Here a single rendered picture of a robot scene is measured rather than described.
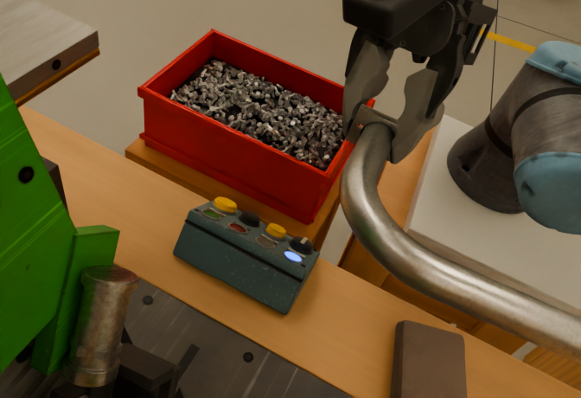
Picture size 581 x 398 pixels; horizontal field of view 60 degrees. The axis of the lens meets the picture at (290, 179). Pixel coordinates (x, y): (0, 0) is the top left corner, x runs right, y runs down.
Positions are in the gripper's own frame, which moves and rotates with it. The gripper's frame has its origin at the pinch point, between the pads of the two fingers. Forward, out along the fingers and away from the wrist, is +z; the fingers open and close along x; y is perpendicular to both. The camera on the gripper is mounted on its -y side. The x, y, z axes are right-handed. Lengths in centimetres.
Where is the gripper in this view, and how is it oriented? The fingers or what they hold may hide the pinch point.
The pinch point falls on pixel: (370, 138)
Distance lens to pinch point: 47.4
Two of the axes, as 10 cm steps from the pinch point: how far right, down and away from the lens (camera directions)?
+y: 6.4, -1.5, 7.5
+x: -7.1, -4.9, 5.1
